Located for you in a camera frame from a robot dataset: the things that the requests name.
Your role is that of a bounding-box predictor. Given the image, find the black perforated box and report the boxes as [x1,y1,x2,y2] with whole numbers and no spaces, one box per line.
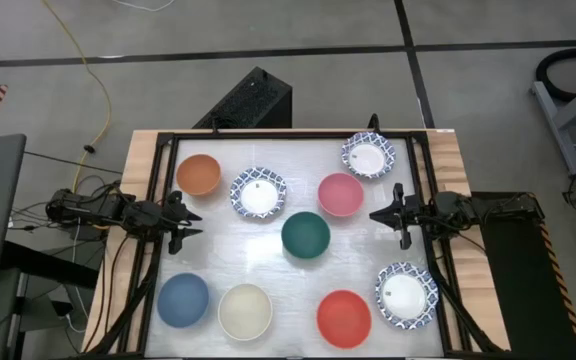
[192,66,293,130]

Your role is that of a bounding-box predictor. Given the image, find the red plastic bowl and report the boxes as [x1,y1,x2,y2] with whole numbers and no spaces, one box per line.
[316,289,373,350]

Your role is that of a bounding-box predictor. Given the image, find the grey metal stand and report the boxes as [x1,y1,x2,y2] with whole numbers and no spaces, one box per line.
[531,69,576,176]

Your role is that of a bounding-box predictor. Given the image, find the yellow cable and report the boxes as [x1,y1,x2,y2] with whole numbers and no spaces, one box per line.
[41,0,114,194]

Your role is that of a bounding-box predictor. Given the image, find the blue plastic bowl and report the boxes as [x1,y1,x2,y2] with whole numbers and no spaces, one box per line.
[156,272,211,329]

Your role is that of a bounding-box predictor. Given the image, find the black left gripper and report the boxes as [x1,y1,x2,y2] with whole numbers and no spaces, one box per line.
[122,190,204,255]

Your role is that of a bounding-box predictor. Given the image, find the pink plastic bowl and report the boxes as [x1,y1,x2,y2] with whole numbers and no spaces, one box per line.
[317,172,365,218]

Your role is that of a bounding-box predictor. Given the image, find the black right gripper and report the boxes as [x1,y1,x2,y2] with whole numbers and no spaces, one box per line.
[369,183,442,250]

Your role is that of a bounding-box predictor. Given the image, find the cream plastic bowl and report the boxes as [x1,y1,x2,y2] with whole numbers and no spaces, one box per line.
[217,283,274,342]

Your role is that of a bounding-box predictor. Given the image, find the orange plastic bowl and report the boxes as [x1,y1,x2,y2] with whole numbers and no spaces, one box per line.
[175,153,222,197]

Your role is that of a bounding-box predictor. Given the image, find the black corrugated hose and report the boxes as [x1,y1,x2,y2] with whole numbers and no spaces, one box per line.
[535,47,576,104]

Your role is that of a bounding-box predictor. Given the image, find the teal plastic bowl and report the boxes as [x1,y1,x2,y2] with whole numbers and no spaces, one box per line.
[281,211,332,260]

